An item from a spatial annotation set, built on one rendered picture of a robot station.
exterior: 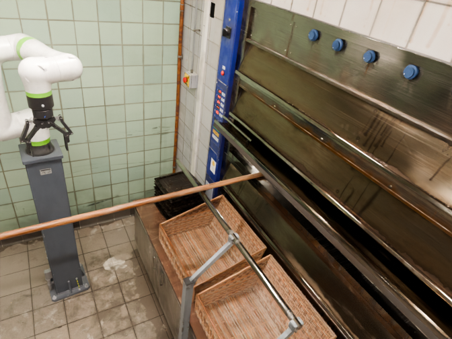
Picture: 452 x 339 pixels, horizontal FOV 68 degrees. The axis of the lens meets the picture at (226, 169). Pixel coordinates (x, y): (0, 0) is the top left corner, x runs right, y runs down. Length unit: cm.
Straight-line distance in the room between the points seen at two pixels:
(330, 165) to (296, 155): 20
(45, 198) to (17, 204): 90
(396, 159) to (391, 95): 22
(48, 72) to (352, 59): 116
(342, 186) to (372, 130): 28
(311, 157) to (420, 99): 55
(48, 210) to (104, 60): 113
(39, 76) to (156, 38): 143
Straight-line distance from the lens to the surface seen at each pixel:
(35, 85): 147
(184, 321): 194
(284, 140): 173
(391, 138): 133
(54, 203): 232
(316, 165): 158
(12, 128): 203
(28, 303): 296
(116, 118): 286
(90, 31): 262
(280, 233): 193
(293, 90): 165
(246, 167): 209
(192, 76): 252
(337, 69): 148
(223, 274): 201
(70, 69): 150
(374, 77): 136
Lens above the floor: 229
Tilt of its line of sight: 33 degrees down
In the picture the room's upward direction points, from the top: 9 degrees clockwise
